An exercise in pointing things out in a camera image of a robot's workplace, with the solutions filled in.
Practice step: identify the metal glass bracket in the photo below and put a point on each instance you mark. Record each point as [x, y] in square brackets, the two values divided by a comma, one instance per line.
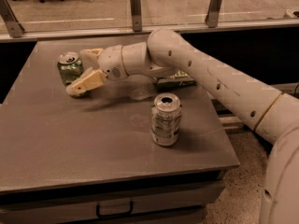
[136, 16]
[213, 13]
[14, 28]

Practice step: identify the silver white soda can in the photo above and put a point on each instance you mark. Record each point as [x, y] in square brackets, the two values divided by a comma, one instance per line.
[166, 113]

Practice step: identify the middle metal glass bracket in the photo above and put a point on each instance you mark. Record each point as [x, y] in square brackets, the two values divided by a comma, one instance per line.
[136, 16]

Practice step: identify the grey cabinet drawer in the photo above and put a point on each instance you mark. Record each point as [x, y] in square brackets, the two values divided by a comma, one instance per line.
[177, 204]

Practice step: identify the black drawer handle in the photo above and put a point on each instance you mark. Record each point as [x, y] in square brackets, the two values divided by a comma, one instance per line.
[112, 209]

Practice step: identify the green kettle chips bag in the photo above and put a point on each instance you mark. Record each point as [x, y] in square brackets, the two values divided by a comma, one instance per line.
[178, 80]

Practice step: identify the left metal glass bracket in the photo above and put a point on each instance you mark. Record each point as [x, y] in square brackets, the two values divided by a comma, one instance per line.
[14, 28]

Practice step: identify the right metal glass bracket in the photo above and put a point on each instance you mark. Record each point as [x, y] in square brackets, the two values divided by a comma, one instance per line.
[213, 13]

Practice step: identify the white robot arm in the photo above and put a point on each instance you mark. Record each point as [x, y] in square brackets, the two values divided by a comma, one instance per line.
[272, 114]

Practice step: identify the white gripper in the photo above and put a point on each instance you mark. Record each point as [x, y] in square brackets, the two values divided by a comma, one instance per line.
[111, 62]

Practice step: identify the green soda can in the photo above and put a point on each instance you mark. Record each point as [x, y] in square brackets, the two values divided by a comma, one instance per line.
[70, 67]

